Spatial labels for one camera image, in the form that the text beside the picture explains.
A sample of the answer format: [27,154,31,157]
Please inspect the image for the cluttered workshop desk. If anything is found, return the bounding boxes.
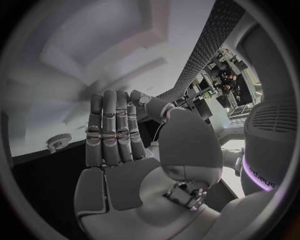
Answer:
[173,46,263,121]

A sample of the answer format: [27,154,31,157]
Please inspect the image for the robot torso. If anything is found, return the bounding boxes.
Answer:
[240,102,299,193]

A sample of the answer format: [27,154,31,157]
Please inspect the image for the toothed gear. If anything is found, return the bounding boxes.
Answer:
[45,132,73,154]

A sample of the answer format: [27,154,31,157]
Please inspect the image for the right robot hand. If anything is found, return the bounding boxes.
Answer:
[73,89,224,240]

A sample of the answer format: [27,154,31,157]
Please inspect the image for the person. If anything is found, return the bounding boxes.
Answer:
[216,68,239,91]

